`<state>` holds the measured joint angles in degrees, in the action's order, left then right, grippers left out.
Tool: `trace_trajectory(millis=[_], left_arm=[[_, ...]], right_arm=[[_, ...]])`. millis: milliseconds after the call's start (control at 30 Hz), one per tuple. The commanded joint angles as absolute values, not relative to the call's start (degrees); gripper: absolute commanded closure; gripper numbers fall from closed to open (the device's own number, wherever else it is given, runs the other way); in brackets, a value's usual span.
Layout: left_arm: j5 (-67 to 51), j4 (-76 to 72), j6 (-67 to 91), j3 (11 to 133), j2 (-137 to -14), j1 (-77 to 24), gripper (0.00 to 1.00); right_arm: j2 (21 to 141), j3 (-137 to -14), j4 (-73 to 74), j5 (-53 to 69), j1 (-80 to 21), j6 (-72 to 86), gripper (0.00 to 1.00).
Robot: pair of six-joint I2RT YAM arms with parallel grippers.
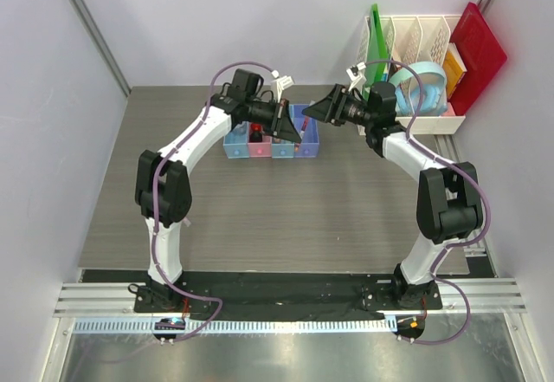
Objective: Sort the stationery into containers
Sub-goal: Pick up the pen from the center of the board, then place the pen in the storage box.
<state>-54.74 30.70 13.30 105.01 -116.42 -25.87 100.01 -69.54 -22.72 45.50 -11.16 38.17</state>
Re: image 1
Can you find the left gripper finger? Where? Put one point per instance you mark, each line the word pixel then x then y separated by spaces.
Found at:
pixel 288 119
pixel 287 131

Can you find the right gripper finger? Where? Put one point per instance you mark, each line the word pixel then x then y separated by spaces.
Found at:
pixel 335 95
pixel 320 110

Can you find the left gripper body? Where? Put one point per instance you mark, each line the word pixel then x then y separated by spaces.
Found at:
pixel 279 111

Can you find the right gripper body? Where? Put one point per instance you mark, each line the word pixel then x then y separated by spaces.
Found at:
pixel 340 116

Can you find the sky blue drawer box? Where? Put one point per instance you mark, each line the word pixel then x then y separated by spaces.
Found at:
pixel 282 149

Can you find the purple drawer box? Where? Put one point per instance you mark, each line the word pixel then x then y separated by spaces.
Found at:
pixel 309 147

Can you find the pink drawer box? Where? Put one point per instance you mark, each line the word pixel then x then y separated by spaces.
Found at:
pixel 260 150

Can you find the red black stamp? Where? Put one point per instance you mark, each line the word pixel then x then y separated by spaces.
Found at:
pixel 256 133

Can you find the light blue drawer box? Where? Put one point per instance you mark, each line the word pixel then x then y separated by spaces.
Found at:
pixel 235 143

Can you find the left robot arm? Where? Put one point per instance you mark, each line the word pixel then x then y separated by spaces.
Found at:
pixel 162 189

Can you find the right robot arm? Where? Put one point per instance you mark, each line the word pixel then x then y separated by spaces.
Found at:
pixel 447 207

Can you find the green folder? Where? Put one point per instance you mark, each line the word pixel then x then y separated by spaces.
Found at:
pixel 377 49

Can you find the white file organizer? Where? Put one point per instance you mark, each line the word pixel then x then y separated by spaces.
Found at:
pixel 411 39

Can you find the orange yellow book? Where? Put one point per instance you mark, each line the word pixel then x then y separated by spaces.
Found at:
pixel 454 68

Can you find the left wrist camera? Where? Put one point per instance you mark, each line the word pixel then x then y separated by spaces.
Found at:
pixel 279 85

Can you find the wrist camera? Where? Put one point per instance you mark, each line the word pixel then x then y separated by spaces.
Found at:
pixel 356 73
pixel 279 85

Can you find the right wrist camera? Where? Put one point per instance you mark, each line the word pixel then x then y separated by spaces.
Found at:
pixel 356 73

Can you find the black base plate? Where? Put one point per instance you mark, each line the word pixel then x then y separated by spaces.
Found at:
pixel 254 296

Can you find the aluminium rail frame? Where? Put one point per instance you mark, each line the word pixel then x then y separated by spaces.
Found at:
pixel 485 296

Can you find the slotted cable duct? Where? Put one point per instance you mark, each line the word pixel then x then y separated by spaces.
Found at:
pixel 171 325

